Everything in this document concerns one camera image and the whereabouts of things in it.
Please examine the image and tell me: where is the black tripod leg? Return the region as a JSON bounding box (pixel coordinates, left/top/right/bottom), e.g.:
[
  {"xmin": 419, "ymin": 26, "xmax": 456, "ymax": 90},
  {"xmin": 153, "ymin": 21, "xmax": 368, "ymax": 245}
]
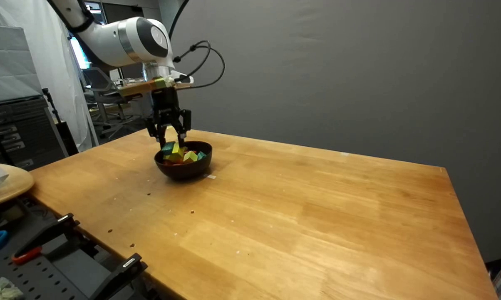
[{"xmin": 40, "ymin": 86, "xmax": 80, "ymax": 158}]

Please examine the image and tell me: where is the white curtain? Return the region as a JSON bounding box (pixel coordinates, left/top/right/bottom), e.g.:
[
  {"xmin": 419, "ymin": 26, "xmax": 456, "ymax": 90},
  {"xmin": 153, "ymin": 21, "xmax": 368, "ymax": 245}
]
[{"xmin": 0, "ymin": 0, "xmax": 100, "ymax": 153}]

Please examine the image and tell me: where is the blue lit screen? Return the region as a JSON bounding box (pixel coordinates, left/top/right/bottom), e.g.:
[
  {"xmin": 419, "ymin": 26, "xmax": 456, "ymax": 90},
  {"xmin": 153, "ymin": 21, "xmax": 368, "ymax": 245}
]
[{"xmin": 65, "ymin": 33, "xmax": 93, "ymax": 71}]

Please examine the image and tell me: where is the black drawer cabinet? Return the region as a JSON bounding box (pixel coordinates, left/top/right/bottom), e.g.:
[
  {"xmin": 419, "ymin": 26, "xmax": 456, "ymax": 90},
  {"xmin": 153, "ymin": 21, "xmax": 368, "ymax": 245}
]
[{"xmin": 0, "ymin": 95, "xmax": 70, "ymax": 171}]

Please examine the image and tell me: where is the small white crumpled object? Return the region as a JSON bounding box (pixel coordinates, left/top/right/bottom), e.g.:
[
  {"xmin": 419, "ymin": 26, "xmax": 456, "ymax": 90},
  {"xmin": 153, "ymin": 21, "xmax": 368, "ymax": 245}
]
[{"xmin": 0, "ymin": 275, "xmax": 25, "ymax": 300}]

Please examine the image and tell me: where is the office chair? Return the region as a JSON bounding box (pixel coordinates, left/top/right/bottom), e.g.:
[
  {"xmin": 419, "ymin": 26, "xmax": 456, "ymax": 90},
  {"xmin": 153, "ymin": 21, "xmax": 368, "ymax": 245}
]
[{"xmin": 81, "ymin": 65, "xmax": 129, "ymax": 141}]

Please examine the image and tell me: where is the black clamp orange handle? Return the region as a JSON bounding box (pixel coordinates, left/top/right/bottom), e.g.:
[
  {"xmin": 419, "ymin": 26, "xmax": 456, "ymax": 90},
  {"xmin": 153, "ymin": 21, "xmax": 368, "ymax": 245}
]
[
  {"xmin": 86, "ymin": 251, "xmax": 149, "ymax": 300},
  {"xmin": 8, "ymin": 211, "xmax": 80, "ymax": 266}
]

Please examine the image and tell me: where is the grey box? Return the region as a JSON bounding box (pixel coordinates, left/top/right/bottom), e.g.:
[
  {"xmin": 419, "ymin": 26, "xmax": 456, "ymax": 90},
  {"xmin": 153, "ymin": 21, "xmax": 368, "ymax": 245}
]
[{"xmin": 0, "ymin": 23, "xmax": 45, "ymax": 106}]

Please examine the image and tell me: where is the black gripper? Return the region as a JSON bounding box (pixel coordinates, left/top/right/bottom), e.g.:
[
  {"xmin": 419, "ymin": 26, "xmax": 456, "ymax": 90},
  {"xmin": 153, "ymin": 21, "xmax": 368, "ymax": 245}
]
[{"xmin": 144, "ymin": 86, "xmax": 193, "ymax": 150}]

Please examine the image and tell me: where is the grey fabric backdrop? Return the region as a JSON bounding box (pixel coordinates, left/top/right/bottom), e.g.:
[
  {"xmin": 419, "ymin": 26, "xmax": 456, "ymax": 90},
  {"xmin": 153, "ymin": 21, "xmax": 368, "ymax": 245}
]
[{"xmin": 163, "ymin": 0, "xmax": 501, "ymax": 263}]

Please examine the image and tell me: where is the black bowl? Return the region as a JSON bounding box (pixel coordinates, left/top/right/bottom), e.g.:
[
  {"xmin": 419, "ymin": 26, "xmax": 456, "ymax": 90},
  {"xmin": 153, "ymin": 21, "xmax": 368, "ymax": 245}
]
[{"xmin": 153, "ymin": 140, "xmax": 214, "ymax": 181}]

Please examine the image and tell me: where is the black perforated board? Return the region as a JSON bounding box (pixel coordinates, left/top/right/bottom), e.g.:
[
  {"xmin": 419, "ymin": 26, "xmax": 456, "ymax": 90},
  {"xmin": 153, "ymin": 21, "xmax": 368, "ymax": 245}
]
[{"xmin": 0, "ymin": 195, "xmax": 168, "ymax": 300}]

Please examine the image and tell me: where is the tan wrist camera plate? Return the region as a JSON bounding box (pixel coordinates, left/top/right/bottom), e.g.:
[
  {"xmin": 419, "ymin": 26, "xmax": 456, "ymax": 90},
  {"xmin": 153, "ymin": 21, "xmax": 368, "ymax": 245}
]
[{"xmin": 116, "ymin": 75, "xmax": 194, "ymax": 96}]

